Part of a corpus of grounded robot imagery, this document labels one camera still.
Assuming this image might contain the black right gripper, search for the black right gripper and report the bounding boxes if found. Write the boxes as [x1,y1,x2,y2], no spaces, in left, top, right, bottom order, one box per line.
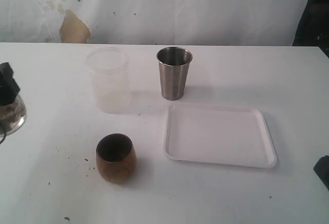
[313,155,329,190]

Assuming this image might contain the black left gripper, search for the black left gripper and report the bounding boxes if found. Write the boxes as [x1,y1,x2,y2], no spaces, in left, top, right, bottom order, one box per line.
[0,62,20,106]

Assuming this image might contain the gold coins and brown cubes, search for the gold coins and brown cubes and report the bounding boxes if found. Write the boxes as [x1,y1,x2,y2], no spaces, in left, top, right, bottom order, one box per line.
[1,104,25,127]

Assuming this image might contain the clear plastic shaker cup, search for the clear plastic shaker cup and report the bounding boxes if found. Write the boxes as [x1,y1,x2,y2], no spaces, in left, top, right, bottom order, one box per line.
[1,95,27,137]

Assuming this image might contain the brown wooden cup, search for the brown wooden cup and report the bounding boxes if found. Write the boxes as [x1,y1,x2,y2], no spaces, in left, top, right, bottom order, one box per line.
[96,133,137,184]

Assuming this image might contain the stainless steel cup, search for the stainless steel cup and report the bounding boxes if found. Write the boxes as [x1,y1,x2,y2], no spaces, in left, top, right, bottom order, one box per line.
[156,46,193,101]

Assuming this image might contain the white rectangular tray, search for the white rectangular tray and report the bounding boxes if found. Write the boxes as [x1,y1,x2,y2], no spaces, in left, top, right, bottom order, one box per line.
[163,104,277,169]

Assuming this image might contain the translucent plastic container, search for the translucent plastic container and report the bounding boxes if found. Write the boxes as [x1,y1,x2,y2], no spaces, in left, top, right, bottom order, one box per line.
[86,46,131,114]

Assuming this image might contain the dark curtain at right edge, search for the dark curtain at right edge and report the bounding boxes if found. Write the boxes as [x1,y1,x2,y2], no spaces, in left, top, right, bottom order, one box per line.
[293,0,328,55]

